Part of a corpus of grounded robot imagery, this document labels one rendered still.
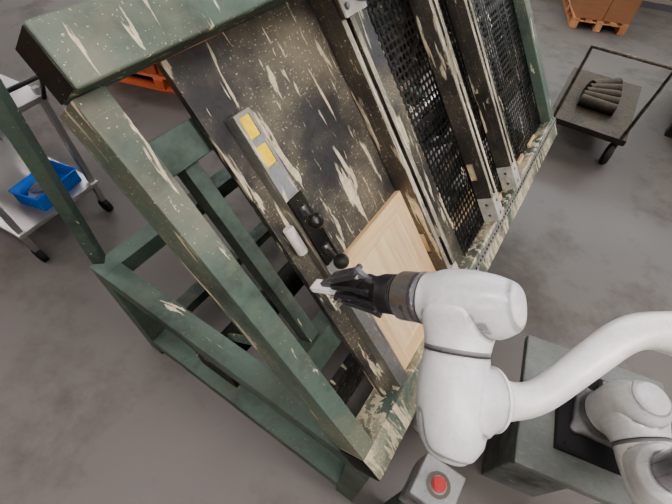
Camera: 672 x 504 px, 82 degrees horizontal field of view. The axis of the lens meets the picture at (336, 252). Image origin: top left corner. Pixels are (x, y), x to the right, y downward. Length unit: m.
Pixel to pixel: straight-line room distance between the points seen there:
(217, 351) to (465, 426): 1.08
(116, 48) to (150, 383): 1.95
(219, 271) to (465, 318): 0.49
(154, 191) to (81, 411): 1.90
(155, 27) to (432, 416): 0.76
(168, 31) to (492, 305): 0.69
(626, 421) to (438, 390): 0.96
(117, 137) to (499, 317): 0.67
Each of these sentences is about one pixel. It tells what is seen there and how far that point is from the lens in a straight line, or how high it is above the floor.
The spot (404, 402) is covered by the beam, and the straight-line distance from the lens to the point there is 1.35.
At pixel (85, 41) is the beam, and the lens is 0.75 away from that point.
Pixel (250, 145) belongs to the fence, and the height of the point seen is 1.62.
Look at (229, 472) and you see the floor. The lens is 2.21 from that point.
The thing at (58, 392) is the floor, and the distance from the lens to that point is 2.65.
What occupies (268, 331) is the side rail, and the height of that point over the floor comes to 1.35.
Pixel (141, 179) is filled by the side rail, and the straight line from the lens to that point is 0.77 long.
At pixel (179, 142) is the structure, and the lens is 0.90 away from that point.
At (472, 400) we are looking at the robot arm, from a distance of 0.62.
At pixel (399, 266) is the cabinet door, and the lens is 1.29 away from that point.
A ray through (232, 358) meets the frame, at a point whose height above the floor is 0.79.
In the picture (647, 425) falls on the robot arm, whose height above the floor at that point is 1.01.
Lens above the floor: 2.15
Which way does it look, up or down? 52 degrees down
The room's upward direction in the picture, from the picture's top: 4 degrees clockwise
